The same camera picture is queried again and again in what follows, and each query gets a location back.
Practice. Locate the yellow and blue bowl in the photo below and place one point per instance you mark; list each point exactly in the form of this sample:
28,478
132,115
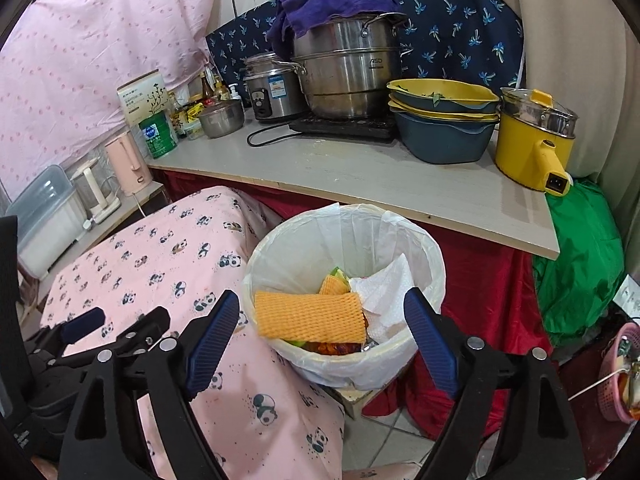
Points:
445,115
440,90

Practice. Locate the large blue basin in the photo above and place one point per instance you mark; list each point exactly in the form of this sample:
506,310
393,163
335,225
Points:
445,140

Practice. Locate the green tin can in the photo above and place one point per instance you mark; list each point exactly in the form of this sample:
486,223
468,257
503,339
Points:
157,135

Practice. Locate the beige curtain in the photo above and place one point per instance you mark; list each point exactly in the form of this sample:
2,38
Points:
575,35

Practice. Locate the pink dotted curtain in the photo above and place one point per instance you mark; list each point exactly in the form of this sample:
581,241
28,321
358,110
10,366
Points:
75,60

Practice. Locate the steel rice cooker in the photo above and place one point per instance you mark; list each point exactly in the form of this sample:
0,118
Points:
272,95

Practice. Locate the dark condiment bottle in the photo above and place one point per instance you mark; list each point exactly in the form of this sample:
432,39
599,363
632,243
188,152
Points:
177,115

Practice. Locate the small steel lidded pot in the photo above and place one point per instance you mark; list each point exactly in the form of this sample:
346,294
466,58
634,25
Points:
222,120

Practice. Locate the pink panda print tablecloth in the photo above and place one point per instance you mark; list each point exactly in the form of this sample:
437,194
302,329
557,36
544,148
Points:
150,260

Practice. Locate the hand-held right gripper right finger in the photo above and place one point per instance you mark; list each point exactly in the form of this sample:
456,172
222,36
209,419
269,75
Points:
432,340

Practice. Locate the yellow green plastic bag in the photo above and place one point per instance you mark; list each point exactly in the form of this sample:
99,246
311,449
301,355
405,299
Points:
338,273

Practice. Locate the pink plastic basket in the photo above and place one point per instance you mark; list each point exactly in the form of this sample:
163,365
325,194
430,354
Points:
607,375

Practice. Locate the purple cloth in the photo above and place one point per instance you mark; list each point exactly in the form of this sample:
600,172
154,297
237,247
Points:
325,5

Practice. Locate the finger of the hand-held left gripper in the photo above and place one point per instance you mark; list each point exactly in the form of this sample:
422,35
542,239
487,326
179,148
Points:
145,327
82,322

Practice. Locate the white pump bottle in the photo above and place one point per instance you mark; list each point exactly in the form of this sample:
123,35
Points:
235,92

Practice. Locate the white cardboard box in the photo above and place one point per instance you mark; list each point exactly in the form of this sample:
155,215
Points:
140,95

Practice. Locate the white paper towel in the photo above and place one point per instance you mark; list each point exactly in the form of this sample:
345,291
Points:
385,285

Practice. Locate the steel steamer pot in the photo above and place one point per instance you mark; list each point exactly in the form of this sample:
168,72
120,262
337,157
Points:
345,75

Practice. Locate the white lined waste bin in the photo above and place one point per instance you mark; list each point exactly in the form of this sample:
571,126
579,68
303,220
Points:
300,240

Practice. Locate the orange foam net sheet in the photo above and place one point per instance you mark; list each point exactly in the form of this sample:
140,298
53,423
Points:
305,317
332,286

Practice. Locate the navy printed cloth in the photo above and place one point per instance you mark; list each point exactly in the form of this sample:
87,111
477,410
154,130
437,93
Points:
450,10

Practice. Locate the translucent plastic dish box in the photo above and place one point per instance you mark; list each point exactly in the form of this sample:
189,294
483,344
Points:
45,225

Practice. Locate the black induction cooktop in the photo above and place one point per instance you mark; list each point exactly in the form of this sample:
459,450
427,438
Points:
350,128

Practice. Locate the yellow cap bottle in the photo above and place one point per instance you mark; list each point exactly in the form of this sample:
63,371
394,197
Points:
218,90

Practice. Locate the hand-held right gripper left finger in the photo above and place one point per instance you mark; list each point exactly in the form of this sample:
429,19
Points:
212,345

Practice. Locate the pink electric kettle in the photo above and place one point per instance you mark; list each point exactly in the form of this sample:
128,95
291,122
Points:
125,165

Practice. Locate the white paper slip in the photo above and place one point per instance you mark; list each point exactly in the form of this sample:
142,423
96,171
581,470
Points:
627,297

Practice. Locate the yellow electric pot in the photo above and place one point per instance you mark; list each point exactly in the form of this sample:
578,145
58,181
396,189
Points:
520,145

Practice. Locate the dark sauce bottle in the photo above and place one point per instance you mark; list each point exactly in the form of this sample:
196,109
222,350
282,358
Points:
206,87

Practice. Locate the white power plug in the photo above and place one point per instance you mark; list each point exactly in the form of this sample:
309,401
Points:
87,224

